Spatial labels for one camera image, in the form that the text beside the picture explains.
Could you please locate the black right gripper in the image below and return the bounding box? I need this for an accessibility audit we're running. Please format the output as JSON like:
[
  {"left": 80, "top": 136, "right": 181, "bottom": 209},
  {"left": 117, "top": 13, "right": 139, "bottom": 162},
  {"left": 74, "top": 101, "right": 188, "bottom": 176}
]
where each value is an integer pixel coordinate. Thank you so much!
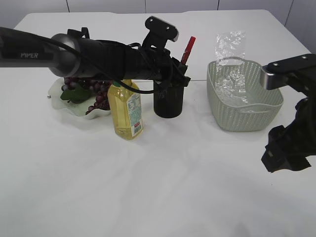
[{"left": 261, "top": 71, "right": 316, "bottom": 173}]

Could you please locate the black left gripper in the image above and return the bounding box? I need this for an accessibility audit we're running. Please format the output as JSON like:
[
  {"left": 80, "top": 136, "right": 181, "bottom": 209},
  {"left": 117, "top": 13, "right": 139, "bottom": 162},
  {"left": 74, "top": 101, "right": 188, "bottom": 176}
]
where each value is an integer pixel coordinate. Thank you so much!
[{"left": 123, "top": 48, "right": 191, "bottom": 88}]

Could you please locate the red glitter pen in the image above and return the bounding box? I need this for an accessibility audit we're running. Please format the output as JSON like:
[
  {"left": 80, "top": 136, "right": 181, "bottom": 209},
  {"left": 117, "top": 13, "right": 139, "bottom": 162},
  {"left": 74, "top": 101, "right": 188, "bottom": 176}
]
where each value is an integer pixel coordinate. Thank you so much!
[{"left": 181, "top": 36, "right": 196, "bottom": 65}]

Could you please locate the clear crinkled plastic sheet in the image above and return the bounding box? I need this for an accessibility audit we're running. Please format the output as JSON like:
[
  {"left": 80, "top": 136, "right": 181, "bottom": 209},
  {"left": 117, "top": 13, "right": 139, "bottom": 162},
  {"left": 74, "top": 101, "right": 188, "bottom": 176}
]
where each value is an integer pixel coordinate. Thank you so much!
[{"left": 215, "top": 31, "right": 249, "bottom": 107}]

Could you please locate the yellow oil bottle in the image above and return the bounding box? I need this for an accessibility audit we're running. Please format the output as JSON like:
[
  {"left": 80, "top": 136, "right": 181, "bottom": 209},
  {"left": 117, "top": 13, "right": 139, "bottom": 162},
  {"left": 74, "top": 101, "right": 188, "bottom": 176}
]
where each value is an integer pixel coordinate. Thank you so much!
[{"left": 107, "top": 81, "right": 143, "bottom": 140}]

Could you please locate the purple artificial grape bunch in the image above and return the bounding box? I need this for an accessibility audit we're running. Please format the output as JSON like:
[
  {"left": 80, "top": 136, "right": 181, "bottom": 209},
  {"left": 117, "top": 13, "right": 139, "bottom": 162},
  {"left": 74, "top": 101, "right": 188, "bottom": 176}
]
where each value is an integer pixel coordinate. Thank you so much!
[{"left": 60, "top": 77, "right": 112, "bottom": 115}]

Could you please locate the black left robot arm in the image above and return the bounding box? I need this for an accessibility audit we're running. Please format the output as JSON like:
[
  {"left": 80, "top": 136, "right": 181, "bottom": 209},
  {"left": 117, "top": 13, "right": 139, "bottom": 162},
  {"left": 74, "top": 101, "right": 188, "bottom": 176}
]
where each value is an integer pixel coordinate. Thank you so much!
[{"left": 0, "top": 27, "right": 190, "bottom": 87}]

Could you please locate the black mesh pen holder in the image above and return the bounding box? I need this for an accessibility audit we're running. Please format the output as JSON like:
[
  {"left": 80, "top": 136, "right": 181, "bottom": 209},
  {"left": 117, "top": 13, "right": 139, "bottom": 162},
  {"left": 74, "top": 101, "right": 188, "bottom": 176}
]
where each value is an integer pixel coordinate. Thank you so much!
[{"left": 154, "top": 81, "right": 184, "bottom": 119}]

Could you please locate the grey-green woven plastic basket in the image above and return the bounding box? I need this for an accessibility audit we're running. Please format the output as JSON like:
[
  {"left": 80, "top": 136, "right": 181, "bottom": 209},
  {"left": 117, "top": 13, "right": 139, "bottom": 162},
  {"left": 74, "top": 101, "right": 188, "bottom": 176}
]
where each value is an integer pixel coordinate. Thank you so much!
[{"left": 207, "top": 57, "right": 283, "bottom": 132}]

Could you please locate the frosted wavy glass plate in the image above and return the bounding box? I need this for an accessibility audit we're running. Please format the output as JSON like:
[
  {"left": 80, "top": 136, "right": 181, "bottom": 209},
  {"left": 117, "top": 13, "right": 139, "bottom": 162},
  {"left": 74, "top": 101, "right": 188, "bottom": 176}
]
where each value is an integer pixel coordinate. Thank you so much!
[{"left": 48, "top": 78, "right": 111, "bottom": 119}]

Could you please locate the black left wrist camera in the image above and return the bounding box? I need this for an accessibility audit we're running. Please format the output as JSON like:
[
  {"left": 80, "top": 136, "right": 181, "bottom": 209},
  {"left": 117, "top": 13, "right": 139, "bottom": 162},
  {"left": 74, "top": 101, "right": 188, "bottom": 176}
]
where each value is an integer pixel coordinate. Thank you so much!
[{"left": 142, "top": 16, "right": 179, "bottom": 50}]

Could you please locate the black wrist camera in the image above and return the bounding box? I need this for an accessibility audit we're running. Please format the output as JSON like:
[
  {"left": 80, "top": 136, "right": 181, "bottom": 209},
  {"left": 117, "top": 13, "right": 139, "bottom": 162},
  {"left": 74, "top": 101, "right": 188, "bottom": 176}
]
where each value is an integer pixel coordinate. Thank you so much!
[
  {"left": 142, "top": 16, "right": 179, "bottom": 50},
  {"left": 260, "top": 53, "right": 316, "bottom": 93}
]

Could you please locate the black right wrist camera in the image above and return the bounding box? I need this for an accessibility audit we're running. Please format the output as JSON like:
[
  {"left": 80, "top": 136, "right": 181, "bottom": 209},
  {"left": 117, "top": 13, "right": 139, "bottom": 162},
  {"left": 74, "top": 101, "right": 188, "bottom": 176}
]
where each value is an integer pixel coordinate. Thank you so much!
[{"left": 260, "top": 53, "right": 316, "bottom": 93}]

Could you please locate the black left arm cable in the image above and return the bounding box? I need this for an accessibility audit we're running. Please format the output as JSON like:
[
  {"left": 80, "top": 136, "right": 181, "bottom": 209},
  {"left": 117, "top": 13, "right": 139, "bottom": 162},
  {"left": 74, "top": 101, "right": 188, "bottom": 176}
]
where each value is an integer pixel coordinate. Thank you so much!
[{"left": 22, "top": 27, "right": 188, "bottom": 95}]

